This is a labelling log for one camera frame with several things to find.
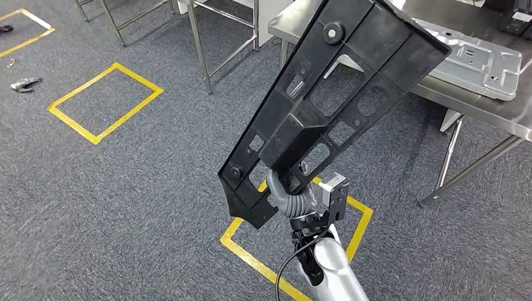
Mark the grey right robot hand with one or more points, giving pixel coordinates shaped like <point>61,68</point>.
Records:
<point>273,182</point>

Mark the black plastic plate part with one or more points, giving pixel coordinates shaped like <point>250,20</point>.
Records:
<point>374,37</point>

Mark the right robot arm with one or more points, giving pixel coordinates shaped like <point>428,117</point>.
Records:
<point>332,266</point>

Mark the stainless steel workbench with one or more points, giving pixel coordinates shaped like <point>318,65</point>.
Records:
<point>291,21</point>

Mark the embossed sheet metal panel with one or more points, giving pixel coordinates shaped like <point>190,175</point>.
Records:
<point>474,58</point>

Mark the grey metal floor object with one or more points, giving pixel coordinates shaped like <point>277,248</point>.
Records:
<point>25,84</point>

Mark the small grey floor scrap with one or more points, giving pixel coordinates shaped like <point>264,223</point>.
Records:
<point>10,62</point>

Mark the small black floor item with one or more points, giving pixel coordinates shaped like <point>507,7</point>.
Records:
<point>6,29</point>

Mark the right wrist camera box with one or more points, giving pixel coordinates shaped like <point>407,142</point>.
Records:
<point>334,189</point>

